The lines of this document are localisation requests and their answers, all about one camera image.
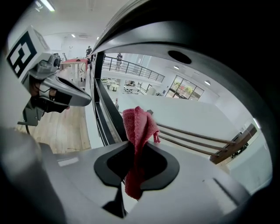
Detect black balcony railing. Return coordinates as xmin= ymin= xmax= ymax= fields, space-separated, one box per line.
xmin=101 ymin=55 xmax=166 ymax=84

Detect person's left hand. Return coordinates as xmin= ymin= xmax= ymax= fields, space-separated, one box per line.
xmin=30 ymin=79 xmax=57 ymax=98

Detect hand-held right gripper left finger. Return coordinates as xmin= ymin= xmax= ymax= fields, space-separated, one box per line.
xmin=37 ymin=140 xmax=136 ymax=224

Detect wooden stair railing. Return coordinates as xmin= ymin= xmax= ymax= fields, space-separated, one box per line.
xmin=155 ymin=122 xmax=238 ymax=165

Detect red cloth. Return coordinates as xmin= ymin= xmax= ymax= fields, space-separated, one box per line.
xmin=122 ymin=106 xmax=161 ymax=200

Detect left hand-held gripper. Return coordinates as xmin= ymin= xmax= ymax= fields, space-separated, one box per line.
xmin=6 ymin=24 xmax=92 ymax=128

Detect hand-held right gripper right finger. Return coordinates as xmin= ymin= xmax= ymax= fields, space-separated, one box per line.
xmin=129 ymin=141 xmax=252 ymax=224

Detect long ceiling light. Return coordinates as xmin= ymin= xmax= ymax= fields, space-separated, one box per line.
xmin=35 ymin=0 xmax=56 ymax=13

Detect red table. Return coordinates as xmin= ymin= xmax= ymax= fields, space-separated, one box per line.
xmin=59 ymin=57 xmax=89 ymax=88

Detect black handrail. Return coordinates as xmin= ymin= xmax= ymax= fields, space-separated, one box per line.
xmin=90 ymin=49 xmax=132 ymax=147

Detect black cable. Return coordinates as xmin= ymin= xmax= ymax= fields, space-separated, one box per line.
xmin=24 ymin=124 xmax=34 ymax=138

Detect glass entrance doors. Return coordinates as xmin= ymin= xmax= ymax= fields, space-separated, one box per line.
xmin=164 ymin=75 xmax=205 ymax=102

